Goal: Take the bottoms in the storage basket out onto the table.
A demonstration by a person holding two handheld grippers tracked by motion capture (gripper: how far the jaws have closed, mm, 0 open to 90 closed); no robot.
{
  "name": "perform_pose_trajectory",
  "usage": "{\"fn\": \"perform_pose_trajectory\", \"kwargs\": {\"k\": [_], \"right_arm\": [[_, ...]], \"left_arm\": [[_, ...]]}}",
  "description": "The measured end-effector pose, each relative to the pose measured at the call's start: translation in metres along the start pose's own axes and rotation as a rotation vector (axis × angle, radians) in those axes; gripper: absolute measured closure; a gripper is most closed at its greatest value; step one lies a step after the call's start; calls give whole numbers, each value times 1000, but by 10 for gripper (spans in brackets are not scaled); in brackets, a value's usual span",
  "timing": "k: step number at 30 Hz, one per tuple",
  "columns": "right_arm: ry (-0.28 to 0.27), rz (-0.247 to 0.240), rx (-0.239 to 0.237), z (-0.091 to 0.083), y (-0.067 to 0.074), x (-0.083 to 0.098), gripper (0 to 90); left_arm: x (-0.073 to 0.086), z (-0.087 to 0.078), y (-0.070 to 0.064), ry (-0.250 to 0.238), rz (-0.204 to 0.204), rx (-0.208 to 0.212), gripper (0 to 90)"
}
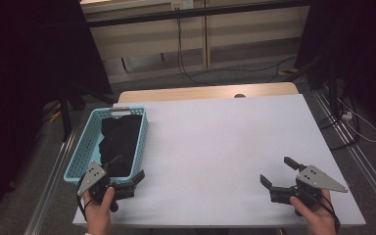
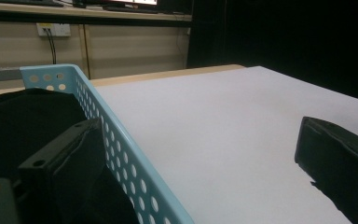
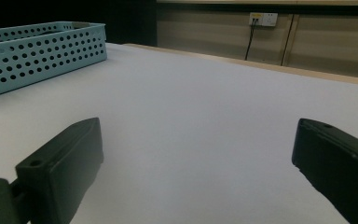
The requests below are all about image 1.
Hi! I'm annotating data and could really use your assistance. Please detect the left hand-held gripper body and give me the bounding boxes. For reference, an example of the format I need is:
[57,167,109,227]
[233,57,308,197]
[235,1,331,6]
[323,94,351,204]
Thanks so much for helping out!
[76,161,136,213]

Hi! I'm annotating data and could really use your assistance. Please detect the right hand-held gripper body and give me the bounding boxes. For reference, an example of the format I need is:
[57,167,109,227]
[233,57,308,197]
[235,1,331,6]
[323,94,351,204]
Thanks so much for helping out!
[268,164,349,216]

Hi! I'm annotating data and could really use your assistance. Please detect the black pants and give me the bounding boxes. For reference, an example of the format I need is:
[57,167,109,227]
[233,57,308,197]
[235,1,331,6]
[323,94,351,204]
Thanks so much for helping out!
[98,115,144,179]

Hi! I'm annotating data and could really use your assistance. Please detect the light blue plastic basket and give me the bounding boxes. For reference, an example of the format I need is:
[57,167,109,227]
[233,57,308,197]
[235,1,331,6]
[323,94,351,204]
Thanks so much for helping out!
[63,106,150,190]

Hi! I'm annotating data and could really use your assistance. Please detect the person's right hand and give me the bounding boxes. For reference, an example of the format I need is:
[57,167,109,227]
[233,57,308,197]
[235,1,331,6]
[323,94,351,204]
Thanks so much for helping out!
[289,189,340,235]

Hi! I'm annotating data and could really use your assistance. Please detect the person's left hand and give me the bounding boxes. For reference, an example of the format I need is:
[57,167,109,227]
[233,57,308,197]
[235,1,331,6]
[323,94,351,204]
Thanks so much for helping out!
[82,186,116,235]

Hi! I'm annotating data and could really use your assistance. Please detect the black stand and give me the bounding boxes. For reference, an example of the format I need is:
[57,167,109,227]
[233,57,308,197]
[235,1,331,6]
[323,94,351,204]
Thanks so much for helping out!
[58,81,117,143]
[283,52,341,116]

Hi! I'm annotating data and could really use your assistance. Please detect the beige cabinet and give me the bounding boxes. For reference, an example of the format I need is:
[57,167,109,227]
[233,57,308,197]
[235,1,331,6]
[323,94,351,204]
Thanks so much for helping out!
[79,0,311,84]

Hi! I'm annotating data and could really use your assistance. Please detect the black curtain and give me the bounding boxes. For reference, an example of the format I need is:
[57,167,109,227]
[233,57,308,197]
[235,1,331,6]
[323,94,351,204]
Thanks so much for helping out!
[295,0,376,138]
[0,0,114,229]

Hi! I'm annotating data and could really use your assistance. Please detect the black horizontal bar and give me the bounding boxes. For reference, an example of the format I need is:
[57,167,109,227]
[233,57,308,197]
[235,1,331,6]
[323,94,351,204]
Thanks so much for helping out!
[86,0,311,28]

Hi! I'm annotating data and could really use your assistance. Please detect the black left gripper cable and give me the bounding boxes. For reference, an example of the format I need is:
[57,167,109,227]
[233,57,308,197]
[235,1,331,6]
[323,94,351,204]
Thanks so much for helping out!
[75,172,94,223]

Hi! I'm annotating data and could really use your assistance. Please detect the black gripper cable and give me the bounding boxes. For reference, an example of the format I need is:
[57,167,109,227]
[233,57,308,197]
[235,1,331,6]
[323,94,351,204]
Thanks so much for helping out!
[75,172,94,223]
[319,192,341,234]

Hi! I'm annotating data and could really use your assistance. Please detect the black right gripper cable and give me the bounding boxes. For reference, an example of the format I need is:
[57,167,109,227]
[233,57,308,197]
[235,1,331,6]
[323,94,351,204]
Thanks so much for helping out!
[319,192,341,234]

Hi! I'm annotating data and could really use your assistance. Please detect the aluminium floor rail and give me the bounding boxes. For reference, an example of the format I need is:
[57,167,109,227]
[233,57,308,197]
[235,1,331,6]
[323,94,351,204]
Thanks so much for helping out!
[23,128,79,235]
[312,87,376,213]

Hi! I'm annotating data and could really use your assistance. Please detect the black cable bundle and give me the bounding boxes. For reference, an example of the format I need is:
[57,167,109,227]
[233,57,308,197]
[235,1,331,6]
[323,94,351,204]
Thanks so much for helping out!
[317,81,361,152]

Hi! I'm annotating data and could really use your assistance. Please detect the yellow cable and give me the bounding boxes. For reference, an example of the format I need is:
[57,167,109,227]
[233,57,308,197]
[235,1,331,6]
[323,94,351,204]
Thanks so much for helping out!
[47,102,63,122]

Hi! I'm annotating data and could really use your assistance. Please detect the white cable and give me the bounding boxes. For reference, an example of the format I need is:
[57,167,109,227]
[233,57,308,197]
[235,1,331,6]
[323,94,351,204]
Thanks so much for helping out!
[337,97,376,144]

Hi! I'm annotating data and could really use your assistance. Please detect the black floor cable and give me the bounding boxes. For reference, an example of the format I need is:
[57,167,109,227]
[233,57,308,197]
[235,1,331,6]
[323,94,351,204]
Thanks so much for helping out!
[187,56,298,82]

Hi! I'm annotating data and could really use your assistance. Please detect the black hanging cable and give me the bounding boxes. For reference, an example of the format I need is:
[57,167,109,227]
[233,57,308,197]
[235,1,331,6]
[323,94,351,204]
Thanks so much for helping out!
[175,18,214,87]

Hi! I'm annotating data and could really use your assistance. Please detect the white wall socket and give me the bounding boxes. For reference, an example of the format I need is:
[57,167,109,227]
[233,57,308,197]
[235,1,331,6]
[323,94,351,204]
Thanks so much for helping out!
[170,0,194,11]

